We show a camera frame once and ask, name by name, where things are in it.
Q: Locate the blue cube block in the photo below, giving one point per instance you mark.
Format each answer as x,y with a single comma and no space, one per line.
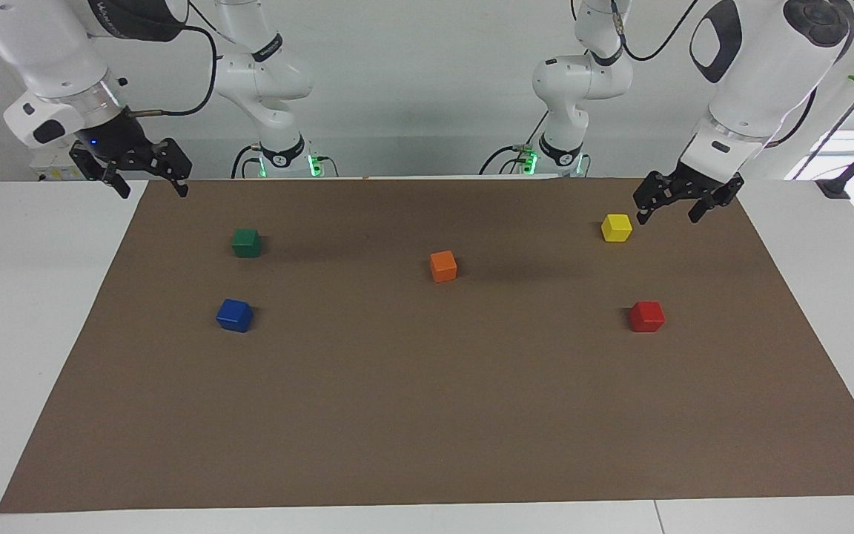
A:
234,317

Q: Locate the brown table mat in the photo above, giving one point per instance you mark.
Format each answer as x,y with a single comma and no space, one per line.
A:
427,400

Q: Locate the green cube block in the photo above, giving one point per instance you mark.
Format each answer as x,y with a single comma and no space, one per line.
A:
246,244

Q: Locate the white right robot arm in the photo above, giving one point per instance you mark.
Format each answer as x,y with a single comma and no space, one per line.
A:
49,44

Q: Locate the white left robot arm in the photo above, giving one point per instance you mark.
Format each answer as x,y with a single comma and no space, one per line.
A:
753,74

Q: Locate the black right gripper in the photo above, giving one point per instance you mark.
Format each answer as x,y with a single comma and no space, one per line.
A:
123,144

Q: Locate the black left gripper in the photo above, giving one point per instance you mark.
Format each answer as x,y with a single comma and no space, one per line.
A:
694,184

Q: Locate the orange cube block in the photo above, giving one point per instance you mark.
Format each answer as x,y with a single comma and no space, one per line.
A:
443,267

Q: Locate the yellow cube block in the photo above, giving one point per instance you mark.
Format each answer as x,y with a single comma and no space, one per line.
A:
617,228

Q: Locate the white box yellow label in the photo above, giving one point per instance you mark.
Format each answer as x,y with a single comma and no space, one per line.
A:
53,172

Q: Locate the red cube block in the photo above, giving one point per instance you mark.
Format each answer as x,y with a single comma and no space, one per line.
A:
647,317

